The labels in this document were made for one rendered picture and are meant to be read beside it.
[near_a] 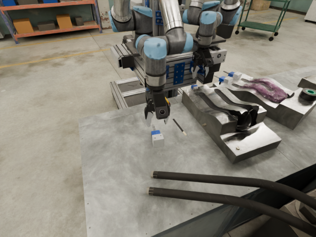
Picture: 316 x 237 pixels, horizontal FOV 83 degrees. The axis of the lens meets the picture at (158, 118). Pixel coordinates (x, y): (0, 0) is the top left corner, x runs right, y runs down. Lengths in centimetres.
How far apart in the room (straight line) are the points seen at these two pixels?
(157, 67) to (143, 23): 63
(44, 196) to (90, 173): 107
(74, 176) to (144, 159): 114
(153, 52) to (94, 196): 57
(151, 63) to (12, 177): 181
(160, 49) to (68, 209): 145
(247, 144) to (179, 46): 52
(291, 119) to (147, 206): 85
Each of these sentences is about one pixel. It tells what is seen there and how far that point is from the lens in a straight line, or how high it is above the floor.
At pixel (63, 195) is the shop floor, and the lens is 182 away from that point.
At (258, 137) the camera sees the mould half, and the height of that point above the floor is 86.
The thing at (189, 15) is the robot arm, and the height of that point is 124.
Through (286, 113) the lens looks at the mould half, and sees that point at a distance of 116.
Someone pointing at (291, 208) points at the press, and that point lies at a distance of 90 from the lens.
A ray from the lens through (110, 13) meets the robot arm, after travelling 121.
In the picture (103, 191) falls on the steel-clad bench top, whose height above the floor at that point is 80.
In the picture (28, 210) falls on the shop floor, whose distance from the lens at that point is 188.
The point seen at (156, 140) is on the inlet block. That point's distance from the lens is 83.
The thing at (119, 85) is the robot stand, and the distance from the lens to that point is 252.
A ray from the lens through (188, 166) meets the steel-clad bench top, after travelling 82.
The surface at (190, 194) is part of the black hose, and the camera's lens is 70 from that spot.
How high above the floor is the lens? 148
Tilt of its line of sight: 41 degrees down
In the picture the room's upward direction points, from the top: straight up
